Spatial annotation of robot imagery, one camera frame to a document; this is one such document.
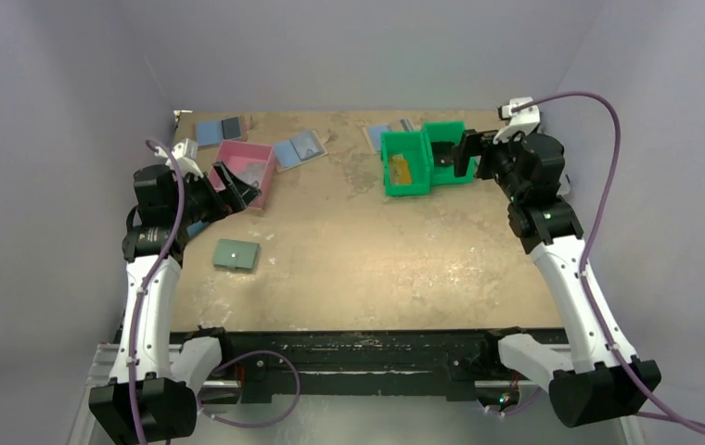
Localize left green bin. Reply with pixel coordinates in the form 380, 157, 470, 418
381, 131, 430, 197

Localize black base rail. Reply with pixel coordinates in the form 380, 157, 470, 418
112, 326, 575, 407

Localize blue card behind bin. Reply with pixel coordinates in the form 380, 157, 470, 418
363, 119, 416, 154

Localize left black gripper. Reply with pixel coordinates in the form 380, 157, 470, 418
171, 160, 259, 227

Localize dark blue card holder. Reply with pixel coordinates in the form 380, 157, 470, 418
186, 222, 210, 239

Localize green card holder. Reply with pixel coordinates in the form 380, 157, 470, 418
211, 239, 261, 273

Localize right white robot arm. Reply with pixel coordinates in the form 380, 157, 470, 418
429, 130, 661, 427

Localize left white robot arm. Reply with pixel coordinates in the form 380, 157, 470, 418
89, 162, 261, 444

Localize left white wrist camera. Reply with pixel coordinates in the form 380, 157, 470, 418
172, 138, 202, 176

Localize right green bin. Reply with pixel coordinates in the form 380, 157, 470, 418
422, 121, 477, 186

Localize pink open box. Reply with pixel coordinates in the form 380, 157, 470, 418
214, 140, 276, 212

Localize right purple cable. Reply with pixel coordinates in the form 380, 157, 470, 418
480, 92, 705, 439

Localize yellow item in bin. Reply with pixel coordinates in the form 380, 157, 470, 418
389, 154, 413, 185

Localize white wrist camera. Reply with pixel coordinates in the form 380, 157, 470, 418
172, 138, 202, 176
493, 96, 541, 144

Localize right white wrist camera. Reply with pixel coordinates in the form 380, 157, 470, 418
493, 96, 541, 144

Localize green bin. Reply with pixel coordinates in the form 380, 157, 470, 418
381, 131, 430, 197
422, 121, 477, 186

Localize cards in pink box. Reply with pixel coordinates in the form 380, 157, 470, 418
229, 161, 267, 187

